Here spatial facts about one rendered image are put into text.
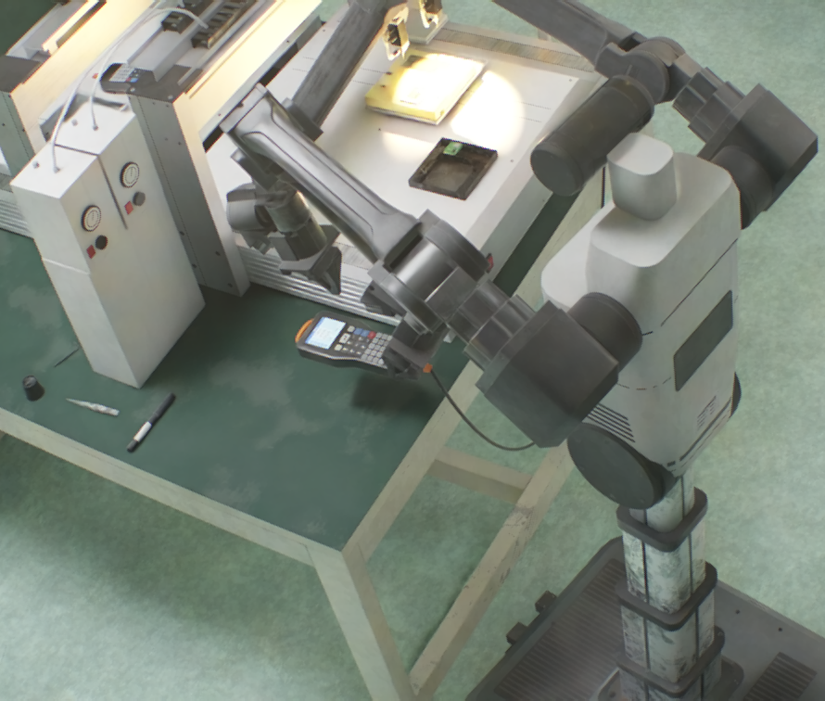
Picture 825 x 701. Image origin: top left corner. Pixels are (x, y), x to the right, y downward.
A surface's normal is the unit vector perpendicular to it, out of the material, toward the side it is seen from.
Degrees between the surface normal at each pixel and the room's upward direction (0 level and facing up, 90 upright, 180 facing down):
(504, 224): 90
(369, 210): 22
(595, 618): 0
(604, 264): 63
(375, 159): 0
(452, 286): 37
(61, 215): 90
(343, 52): 69
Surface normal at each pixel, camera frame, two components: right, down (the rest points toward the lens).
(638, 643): -0.65, 0.64
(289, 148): -0.36, -0.37
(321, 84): -0.44, 0.44
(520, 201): 0.86, 0.27
